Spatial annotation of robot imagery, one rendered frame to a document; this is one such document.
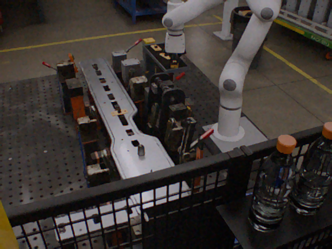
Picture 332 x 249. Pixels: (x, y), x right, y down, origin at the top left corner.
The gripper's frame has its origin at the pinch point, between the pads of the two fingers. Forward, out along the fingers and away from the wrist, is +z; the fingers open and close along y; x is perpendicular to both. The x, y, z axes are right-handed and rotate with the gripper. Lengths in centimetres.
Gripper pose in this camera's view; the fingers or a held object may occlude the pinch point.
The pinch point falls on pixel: (174, 60)
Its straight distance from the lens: 184.8
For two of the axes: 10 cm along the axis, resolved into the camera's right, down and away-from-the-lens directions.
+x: -0.4, 5.8, -8.2
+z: -0.1, 8.2, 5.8
